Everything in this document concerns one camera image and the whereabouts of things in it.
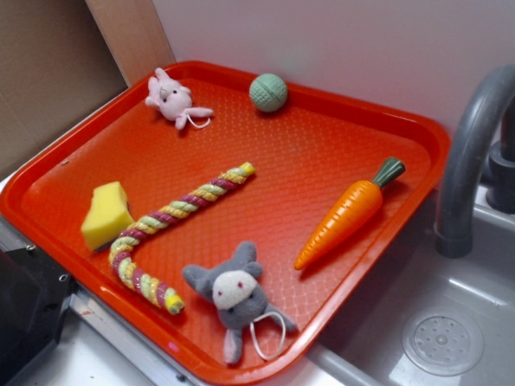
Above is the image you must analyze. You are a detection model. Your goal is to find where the multicolour twisted rope toy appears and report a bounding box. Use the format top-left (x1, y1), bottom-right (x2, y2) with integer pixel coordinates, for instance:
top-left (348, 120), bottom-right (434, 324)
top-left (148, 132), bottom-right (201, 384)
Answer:
top-left (109, 162), bottom-right (255, 315)

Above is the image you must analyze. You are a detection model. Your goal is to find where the orange toy carrot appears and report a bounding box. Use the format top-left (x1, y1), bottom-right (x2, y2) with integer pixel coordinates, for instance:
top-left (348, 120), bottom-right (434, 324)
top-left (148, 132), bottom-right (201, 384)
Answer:
top-left (294, 157), bottom-right (406, 270)

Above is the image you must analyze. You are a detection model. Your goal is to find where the brown cardboard panel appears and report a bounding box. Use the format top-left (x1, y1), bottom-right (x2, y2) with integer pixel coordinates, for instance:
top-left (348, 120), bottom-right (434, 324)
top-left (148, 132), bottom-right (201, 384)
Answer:
top-left (1, 1), bottom-right (175, 177)

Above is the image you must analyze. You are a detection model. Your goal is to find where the yellow sponge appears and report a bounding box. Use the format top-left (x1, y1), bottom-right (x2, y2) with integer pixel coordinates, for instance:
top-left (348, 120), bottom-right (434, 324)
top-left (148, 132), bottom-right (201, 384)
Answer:
top-left (80, 181), bottom-right (134, 251)

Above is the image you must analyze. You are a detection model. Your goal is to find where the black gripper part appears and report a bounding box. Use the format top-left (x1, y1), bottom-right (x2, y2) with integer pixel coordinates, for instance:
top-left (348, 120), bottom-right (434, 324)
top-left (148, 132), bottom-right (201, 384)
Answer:
top-left (1, 245), bottom-right (74, 385)

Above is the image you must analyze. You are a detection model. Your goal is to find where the grey toy faucet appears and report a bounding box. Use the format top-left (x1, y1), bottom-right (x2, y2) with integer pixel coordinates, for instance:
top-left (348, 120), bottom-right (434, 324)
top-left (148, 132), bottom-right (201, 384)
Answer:
top-left (435, 64), bottom-right (514, 258)

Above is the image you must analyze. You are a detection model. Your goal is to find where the pink plush bunny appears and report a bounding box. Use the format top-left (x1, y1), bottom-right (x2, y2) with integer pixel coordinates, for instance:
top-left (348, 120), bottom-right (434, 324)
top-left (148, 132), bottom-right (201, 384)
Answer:
top-left (144, 68), bottom-right (214, 130)

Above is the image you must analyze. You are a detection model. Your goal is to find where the grey toy sink basin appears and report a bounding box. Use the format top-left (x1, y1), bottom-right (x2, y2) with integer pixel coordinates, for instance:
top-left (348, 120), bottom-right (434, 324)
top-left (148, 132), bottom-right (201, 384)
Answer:
top-left (308, 198), bottom-right (514, 385)

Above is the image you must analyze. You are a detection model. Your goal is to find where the grey plush bunny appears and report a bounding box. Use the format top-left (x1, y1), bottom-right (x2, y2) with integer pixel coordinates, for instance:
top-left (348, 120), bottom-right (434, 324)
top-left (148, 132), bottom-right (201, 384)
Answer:
top-left (183, 241), bottom-right (297, 365)

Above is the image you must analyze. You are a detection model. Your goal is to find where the green rubber ball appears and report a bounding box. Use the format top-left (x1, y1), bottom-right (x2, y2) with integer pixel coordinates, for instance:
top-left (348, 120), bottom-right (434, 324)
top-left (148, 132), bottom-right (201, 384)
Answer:
top-left (249, 73), bottom-right (288, 113)

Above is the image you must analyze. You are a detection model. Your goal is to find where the red plastic tray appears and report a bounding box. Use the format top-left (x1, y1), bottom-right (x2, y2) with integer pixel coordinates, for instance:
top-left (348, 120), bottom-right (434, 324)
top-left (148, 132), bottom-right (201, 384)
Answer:
top-left (1, 62), bottom-right (450, 385)

